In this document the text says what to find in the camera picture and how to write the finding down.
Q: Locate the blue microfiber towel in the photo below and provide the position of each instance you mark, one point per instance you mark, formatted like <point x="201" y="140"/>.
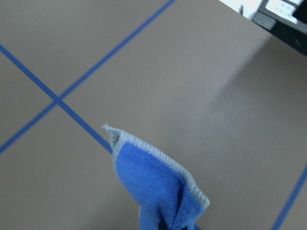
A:
<point x="167" y="194"/>

